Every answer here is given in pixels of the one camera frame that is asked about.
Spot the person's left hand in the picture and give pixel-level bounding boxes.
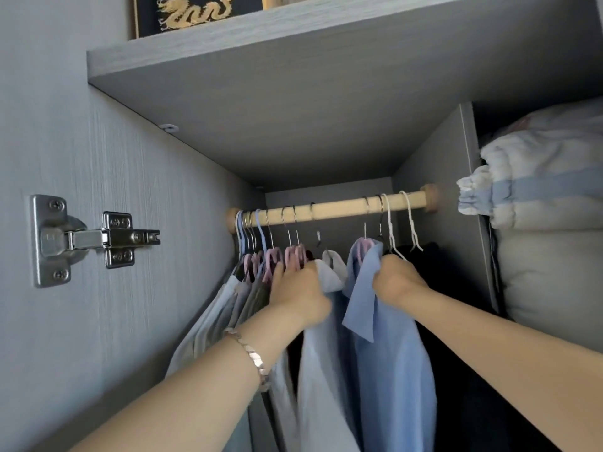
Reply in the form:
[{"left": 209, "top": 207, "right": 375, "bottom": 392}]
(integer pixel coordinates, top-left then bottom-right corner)
[{"left": 267, "top": 261, "right": 333, "bottom": 335}]

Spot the person's right hand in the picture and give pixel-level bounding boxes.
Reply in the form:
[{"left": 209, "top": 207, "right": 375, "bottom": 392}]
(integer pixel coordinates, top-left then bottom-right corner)
[{"left": 372, "top": 254, "right": 430, "bottom": 310}]

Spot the row of assorted hangers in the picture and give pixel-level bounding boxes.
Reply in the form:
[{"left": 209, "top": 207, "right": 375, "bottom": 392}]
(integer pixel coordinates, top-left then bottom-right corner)
[{"left": 234, "top": 204, "right": 313, "bottom": 284}]

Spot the silver wire hanger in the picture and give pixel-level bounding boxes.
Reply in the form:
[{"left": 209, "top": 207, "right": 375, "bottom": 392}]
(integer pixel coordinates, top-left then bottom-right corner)
[{"left": 308, "top": 202, "right": 327, "bottom": 252}]

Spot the pink plastic hanger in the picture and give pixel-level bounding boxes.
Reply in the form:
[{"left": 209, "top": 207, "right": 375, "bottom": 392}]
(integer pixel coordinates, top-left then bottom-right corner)
[{"left": 353, "top": 197, "right": 378, "bottom": 265}]

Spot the row of clothes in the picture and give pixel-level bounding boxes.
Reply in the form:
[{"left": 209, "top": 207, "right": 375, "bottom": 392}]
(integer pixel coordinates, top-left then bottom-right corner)
[{"left": 165, "top": 249, "right": 557, "bottom": 452}]

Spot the light blue shirt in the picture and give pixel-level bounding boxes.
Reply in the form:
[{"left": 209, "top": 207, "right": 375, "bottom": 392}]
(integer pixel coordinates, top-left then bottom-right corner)
[{"left": 341, "top": 239, "right": 439, "bottom": 452}]

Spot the white glossy wardrobe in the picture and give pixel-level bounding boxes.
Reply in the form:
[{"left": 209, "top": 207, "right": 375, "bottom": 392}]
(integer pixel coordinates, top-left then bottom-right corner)
[{"left": 0, "top": 0, "right": 603, "bottom": 452}]

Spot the person's right forearm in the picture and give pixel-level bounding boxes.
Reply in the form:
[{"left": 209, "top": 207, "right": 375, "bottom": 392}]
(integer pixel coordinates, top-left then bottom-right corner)
[{"left": 407, "top": 282, "right": 603, "bottom": 452}]

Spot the person's left forearm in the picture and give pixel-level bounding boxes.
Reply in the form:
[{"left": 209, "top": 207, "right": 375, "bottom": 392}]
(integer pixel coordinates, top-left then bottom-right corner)
[{"left": 70, "top": 305, "right": 305, "bottom": 452}]

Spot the wooden hanging rod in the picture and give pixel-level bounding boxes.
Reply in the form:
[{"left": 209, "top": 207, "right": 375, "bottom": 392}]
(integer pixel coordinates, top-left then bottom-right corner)
[{"left": 225, "top": 183, "right": 440, "bottom": 235}]

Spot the cream rolled quilt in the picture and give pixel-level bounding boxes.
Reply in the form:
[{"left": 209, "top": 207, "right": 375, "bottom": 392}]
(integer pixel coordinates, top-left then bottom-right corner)
[{"left": 489, "top": 220, "right": 603, "bottom": 355}]

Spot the white fleece blanket blue stripe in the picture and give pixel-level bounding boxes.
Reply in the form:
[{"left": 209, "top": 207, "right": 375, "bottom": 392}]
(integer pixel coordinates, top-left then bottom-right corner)
[{"left": 455, "top": 103, "right": 603, "bottom": 232}]

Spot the metal door hinge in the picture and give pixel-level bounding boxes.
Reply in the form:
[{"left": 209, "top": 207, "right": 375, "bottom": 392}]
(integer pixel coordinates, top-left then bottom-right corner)
[{"left": 30, "top": 194, "right": 162, "bottom": 289}]

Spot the black box gold dragon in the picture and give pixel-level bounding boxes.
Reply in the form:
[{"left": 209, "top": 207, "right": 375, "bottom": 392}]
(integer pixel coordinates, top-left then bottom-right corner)
[{"left": 133, "top": 0, "right": 264, "bottom": 41}]

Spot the silver link bracelet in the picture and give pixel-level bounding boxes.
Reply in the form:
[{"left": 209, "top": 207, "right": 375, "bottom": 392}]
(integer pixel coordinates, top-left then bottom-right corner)
[{"left": 224, "top": 328, "right": 273, "bottom": 392}]

